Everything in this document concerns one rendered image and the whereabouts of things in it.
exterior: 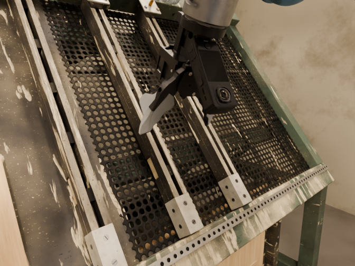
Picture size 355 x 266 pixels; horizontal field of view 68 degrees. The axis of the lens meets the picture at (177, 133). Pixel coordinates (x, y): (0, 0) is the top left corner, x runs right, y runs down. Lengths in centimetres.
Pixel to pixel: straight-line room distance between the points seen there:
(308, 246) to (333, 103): 174
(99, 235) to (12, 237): 20
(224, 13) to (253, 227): 88
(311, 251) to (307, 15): 246
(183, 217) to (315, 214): 110
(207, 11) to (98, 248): 61
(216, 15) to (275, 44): 327
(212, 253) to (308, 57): 277
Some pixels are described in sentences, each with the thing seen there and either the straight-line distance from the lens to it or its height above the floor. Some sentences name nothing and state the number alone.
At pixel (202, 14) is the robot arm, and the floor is 150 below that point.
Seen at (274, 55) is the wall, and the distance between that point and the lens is 364.
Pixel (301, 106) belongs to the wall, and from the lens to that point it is 342.
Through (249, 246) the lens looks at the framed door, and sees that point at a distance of 170.
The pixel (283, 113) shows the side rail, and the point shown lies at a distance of 178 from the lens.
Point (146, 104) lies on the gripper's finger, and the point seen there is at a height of 137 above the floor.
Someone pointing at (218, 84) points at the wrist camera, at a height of 141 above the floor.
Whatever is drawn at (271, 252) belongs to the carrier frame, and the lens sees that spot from 193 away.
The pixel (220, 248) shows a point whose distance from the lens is 99.
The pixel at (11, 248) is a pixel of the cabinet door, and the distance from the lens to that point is 79.
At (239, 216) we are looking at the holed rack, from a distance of 108.
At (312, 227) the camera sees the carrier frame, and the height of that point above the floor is 52.
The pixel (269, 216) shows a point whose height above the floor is 85.
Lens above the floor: 142
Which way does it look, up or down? 12 degrees down
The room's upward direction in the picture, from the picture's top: straight up
